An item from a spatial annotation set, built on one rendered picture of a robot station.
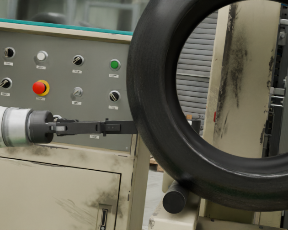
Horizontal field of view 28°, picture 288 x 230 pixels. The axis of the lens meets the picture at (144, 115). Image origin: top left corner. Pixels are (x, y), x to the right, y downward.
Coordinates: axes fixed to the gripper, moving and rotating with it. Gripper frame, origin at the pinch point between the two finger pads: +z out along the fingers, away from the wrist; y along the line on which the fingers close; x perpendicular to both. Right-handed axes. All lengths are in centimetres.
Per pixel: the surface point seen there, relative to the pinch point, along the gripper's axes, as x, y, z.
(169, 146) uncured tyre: 3.2, -11.3, 11.6
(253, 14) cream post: -27.4, 23.5, 29.6
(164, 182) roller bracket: 15.5, 21.2, 7.2
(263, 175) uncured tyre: 8.7, -12.0, 29.9
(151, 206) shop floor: 96, 402, -46
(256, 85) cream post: -9.4, 23.6, 30.4
